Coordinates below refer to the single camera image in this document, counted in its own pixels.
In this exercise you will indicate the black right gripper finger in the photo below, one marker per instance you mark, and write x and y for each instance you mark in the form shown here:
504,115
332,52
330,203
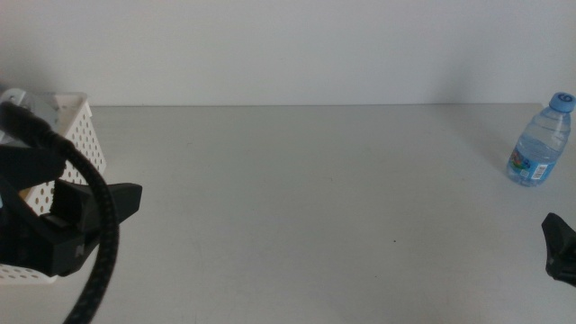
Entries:
562,243

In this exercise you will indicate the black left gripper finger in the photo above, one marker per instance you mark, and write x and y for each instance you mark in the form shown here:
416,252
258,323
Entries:
31,166
128,198

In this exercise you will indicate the clear water bottle blue cap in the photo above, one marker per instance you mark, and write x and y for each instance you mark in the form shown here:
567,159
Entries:
537,148

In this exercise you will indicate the white perforated plastic basket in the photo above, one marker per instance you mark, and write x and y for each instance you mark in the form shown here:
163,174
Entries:
81,101

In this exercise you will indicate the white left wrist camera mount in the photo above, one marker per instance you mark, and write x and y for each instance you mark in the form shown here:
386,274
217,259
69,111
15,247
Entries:
15,96

